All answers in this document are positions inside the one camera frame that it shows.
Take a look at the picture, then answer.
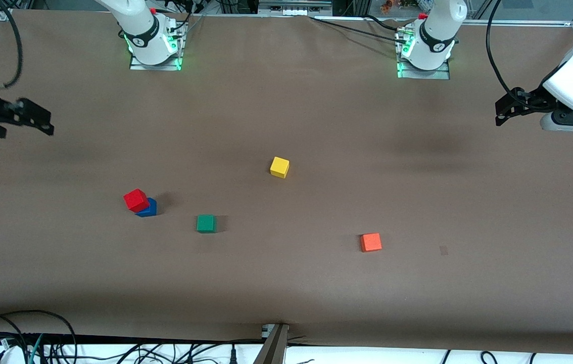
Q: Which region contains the green wooden block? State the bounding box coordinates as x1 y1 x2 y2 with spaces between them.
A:
196 214 217 234

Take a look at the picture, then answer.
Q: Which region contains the grey power strip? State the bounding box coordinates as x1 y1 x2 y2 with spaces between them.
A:
259 0 332 16

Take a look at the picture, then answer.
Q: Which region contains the orange wooden block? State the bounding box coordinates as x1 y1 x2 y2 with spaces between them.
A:
360 233 383 253

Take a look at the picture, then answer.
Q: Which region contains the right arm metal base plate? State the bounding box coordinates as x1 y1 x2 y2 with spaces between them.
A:
129 23 186 71

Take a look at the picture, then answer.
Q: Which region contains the yellow wooden block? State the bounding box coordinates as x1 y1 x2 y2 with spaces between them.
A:
270 156 290 179

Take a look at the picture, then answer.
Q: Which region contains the black base cable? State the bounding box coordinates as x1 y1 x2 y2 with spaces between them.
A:
309 15 408 44

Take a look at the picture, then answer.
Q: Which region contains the teal cable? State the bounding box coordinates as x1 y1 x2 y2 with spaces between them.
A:
28 334 44 364

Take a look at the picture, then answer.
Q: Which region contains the black looping cable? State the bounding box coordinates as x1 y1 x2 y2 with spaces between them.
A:
0 310 77 364

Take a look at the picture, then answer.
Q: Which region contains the red wooden block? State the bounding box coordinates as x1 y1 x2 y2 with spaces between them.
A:
123 189 150 213

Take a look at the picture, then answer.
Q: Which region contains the aluminium frame rail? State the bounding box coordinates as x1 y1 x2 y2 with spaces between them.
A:
468 19 573 27

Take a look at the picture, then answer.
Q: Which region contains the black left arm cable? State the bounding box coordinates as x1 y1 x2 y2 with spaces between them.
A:
486 0 555 109

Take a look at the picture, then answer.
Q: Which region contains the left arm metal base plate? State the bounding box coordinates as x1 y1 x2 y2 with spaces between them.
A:
396 28 451 80

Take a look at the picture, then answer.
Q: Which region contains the metal table edge bracket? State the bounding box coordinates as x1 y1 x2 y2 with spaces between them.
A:
254 324 290 364

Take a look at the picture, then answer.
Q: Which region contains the blue wooden block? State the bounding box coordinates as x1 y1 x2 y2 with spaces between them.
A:
135 198 158 218

